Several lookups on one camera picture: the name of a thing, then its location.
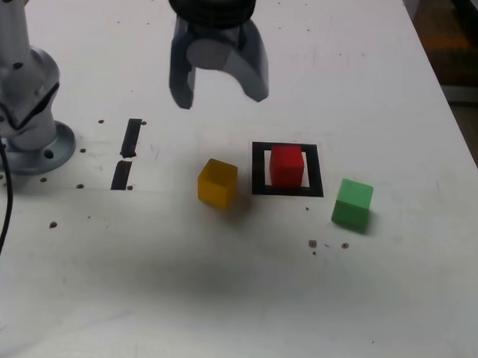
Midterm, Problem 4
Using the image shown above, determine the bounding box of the yellow cube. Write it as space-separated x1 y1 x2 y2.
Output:
196 157 239 210

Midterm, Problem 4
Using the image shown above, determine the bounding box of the black cable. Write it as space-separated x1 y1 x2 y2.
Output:
0 99 18 309

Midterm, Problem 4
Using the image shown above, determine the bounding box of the green cube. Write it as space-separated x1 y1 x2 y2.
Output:
330 177 375 234

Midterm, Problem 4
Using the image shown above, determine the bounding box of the red cube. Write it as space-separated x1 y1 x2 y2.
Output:
268 144 306 189

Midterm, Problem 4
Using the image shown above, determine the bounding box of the black tape strip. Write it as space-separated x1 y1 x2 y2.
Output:
110 117 143 192

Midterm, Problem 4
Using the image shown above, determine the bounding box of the black tape square outline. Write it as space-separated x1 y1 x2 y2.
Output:
250 141 327 198

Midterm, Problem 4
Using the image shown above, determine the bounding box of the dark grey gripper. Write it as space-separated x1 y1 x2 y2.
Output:
167 16 273 113

